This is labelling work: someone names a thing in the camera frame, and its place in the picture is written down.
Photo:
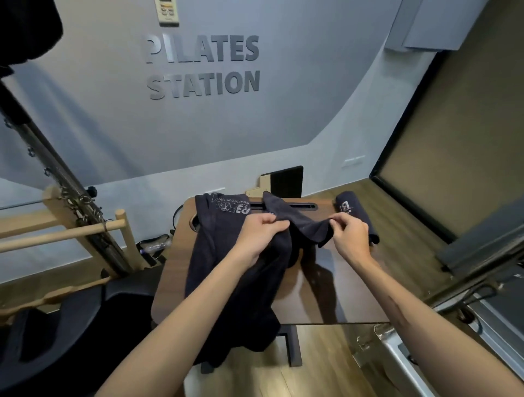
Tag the person's left hand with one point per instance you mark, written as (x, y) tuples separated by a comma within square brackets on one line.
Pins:
[(251, 241)]

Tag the person's right hand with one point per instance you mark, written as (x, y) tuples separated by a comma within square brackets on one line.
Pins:
[(355, 241)]

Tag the person's right thumb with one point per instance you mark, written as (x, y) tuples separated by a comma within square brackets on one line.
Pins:
[(338, 232)]

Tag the person's left thumb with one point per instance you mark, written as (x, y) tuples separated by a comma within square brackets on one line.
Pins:
[(280, 228)]

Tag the dark navy printed towel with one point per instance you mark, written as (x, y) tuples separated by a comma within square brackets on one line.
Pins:
[(233, 278)]

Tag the person's right forearm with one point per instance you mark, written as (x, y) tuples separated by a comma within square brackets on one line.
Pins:
[(425, 327)]

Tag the person's left forearm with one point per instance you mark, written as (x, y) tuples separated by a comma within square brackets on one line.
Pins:
[(184, 323)]

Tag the rolled dark navy towel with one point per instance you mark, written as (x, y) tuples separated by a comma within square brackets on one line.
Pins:
[(354, 208)]

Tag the light wooden stepped block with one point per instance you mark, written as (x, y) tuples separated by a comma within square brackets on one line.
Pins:
[(262, 186)]

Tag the black flat board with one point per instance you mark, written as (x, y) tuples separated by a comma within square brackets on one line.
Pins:
[(287, 182)]

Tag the brown wooden slotted table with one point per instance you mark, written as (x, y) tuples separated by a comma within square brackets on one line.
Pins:
[(327, 286)]

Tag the clear plastic water bottle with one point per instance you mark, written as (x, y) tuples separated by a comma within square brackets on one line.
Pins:
[(155, 244)]

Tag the brown black-framed panel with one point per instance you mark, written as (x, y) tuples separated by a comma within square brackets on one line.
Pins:
[(458, 143)]

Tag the light wooden dowel bar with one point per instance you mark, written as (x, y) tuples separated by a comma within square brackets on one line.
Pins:
[(61, 235)]

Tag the black padded reformer seat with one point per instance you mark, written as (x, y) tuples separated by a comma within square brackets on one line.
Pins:
[(82, 335)]

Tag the black hanging fabric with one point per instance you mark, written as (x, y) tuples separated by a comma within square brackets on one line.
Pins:
[(24, 28)]

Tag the silver metal frame corner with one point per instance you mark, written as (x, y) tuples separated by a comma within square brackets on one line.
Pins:
[(389, 356)]

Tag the grey metal rail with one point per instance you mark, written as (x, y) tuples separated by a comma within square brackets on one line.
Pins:
[(479, 249)]

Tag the grey raised wall lettering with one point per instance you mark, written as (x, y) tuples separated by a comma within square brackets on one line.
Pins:
[(204, 65)]

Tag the grey wall cabinet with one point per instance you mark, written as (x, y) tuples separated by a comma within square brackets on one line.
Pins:
[(434, 24)]

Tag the metal reformer tower frame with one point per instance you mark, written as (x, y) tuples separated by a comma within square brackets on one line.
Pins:
[(53, 163)]

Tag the white wall remote control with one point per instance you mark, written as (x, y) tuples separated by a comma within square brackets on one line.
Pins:
[(167, 11)]

